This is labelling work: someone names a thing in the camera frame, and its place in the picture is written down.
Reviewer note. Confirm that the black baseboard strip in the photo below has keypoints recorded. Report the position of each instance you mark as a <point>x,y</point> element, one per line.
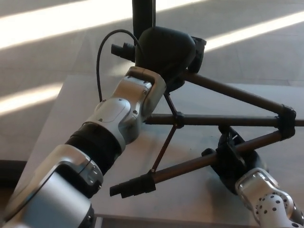
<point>10,174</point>

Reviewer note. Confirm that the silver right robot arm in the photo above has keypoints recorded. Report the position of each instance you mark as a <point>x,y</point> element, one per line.
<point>263,192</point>

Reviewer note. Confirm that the black vertical pillar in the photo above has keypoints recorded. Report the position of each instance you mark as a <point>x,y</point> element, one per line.
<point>142,16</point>

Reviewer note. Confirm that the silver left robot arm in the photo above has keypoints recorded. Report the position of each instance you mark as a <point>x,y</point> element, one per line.
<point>118,111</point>

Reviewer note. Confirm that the brown black camera tripod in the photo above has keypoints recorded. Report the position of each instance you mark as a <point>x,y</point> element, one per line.
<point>225,120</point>

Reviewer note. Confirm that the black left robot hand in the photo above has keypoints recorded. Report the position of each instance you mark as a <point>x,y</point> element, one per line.
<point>164,52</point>

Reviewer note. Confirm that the white table frame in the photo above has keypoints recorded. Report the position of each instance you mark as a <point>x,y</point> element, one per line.
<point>99,222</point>

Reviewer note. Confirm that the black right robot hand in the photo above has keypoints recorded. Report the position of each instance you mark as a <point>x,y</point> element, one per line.
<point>228,171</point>

